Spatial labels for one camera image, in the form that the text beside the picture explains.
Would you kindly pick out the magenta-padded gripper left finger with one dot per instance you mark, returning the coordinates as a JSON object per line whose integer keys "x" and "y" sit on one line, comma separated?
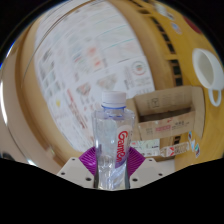
{"x": 75, "y": 171}

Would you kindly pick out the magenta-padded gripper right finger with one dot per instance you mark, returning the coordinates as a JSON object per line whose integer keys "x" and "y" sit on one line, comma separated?
{"x": 148, "y": 171}

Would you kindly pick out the clear plastic water bottle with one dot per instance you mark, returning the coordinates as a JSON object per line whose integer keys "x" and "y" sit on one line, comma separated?
{"x": 110, "y": 133}

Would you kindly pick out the brown cardboard box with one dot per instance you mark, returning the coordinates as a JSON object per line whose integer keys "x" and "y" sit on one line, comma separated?
{"x": 166, "y": 126}

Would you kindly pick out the small colourful sticker card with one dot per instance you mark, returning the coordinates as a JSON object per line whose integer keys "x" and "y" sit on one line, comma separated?
{"x": 192, "y": 144}
{"x": 197, "y": 150}

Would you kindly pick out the white ceramic mug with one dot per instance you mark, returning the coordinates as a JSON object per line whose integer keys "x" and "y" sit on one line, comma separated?
{"x": 203, "y": 66}

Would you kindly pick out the small white flat packet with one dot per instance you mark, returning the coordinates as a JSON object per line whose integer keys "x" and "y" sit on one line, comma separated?
{"x": 176, "y": 28}

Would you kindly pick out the large wall poster with map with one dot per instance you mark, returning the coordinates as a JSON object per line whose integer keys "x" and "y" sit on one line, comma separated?
{"x": 83, "y": 50}

